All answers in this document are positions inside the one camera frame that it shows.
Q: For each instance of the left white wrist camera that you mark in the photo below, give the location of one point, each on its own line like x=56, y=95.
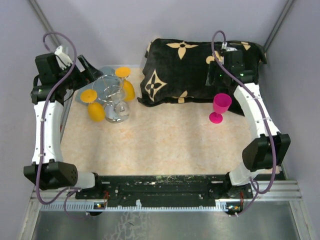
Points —
x=63, y=59

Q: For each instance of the magenta plastic wine glass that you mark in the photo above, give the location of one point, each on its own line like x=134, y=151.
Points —
x=221, y=103

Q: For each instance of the black floral plush pillow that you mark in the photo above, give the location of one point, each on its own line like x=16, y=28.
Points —
x=176, y=71

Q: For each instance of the clear wine glass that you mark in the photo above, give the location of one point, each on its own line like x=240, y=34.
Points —
x=122, y=111

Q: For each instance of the yellow plastic wine glass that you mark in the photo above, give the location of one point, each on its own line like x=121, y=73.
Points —
x=95, y=109
x=122, y=73

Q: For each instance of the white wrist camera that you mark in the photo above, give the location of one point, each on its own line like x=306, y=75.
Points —
x=63, y=59
x=225, y=48

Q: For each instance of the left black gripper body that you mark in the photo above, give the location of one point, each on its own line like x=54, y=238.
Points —
x=75, y=79

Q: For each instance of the chrome wire wine glass rack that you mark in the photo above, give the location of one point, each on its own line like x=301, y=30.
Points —
x=109, y=107

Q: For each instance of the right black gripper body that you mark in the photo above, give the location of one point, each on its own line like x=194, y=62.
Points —
x=219, y=79

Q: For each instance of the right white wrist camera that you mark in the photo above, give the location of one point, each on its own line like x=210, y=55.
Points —
x=225, y=48

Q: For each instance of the aluminium front rail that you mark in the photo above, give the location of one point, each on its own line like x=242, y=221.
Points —
x=281, y=191

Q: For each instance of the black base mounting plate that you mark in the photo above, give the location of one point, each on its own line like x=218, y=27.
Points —
x=160, y=190

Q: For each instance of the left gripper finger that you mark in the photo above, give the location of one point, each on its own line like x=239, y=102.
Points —
x=86, y=65
x=93, y=74

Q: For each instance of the grey blue folded jeans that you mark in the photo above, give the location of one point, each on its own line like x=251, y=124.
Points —
x=104, y=86

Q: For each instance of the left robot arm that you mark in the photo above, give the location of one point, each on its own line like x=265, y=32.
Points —
x=48, y=171

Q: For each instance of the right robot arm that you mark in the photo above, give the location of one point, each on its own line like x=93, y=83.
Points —
x=268, y=145

